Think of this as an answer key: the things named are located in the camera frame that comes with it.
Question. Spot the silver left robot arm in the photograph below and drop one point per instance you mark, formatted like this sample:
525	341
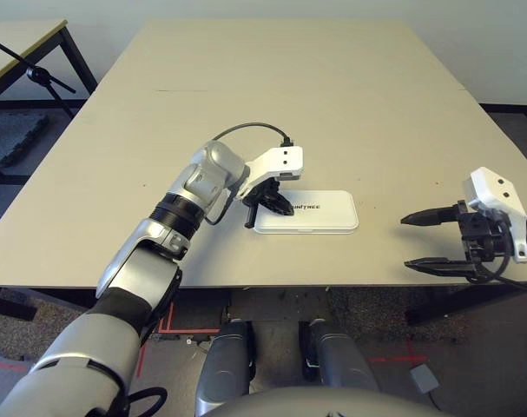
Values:
137	265

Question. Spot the small grey floor pedal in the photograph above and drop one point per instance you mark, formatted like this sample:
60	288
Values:
423	379

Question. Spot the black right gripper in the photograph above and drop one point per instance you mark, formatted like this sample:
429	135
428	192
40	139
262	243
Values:
480	234

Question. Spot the black tripod stand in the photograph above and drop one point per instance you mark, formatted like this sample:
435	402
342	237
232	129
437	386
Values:
37	74

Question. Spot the dark grey foam mat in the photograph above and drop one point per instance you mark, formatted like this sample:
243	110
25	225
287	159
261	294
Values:
11	134

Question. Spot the grey robot torso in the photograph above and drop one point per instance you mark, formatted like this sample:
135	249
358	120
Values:
324	406

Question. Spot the grey left robot leg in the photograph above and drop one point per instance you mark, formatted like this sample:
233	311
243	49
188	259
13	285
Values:
226	369

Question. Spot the white plastic pencil case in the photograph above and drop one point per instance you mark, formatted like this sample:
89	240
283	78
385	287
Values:
328	217

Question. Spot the beige side table black frame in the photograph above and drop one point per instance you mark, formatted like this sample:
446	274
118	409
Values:
11	48

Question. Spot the grey robot leg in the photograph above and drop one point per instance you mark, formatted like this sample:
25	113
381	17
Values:
341	358
226	369

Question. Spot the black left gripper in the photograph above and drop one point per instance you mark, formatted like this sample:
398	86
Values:
263	193

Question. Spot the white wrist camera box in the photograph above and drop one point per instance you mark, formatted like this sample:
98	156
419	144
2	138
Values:
285	158
493	187

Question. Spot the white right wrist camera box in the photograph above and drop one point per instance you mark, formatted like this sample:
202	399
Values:
493	187

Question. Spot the grey right robot leg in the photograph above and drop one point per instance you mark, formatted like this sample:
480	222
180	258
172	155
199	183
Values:
341	358

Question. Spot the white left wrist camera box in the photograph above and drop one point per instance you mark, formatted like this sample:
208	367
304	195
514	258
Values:
285	158

